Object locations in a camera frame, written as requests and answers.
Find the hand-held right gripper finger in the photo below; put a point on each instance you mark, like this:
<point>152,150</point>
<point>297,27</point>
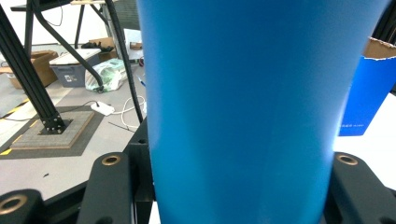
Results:
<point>141,174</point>

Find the blue detergent bottle white cap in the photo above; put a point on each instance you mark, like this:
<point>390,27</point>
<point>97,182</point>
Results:
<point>243,109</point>

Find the blue cardboard box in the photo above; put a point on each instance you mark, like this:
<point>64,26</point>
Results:
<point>370,93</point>

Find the white power adapter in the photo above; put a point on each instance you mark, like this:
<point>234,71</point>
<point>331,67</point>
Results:
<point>102,109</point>

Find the grey base mat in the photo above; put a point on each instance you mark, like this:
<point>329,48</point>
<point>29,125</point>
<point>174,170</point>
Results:
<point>56,140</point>

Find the blue pen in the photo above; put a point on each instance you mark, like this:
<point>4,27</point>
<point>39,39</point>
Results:
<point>141,81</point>

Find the green white plastic bag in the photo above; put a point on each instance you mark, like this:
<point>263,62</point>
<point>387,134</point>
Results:
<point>109,74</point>

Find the grey storage bin white lid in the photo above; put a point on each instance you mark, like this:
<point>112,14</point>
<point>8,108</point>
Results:
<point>70,76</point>

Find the small brown cardboard box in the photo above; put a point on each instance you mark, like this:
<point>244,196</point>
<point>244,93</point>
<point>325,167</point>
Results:
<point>107,56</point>

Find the black metal stand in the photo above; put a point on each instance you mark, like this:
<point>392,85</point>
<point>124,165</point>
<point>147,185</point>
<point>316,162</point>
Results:
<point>29,31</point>

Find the white table sheet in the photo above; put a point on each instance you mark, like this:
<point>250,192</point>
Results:
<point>367,155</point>

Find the black aluminium frame post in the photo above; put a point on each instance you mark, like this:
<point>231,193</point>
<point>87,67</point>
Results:
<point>28,81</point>

